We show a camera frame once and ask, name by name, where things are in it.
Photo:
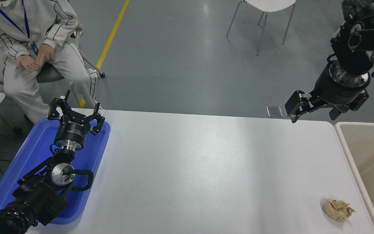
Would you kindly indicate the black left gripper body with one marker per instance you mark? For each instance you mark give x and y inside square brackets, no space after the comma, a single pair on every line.
[71,131]

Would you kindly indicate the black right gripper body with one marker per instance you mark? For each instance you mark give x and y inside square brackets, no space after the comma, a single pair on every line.
[333,92]

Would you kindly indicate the tan paper ball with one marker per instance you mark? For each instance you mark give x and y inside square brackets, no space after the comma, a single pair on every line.
[336,209]

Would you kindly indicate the person's right forearm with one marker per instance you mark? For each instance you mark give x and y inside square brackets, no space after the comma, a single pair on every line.
[3,40]

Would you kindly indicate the person's left forearm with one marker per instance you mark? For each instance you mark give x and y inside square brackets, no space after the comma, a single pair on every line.
[60,31]

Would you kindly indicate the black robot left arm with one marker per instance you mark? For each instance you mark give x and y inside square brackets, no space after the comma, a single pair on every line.
[41,195]

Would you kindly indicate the person's left hand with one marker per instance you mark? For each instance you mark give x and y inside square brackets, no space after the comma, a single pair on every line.
[46,53]

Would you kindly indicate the person's right hand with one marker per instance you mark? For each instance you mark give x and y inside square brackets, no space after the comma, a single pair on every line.
[28,63]

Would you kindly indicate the silver floor outlet plate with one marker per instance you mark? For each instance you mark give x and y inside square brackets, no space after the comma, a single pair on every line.
[274,111]

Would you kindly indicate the grey seat chair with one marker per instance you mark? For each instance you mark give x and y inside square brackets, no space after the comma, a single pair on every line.
[49,74]

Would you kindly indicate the blue plastic tray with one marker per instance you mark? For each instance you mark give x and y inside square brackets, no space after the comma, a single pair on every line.
[34,149]

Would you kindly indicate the large pale bin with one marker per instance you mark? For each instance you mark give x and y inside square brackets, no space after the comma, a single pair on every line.
[368,149]

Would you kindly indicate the white chair with metal legs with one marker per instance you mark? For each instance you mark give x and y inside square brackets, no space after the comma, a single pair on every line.
[271,5]

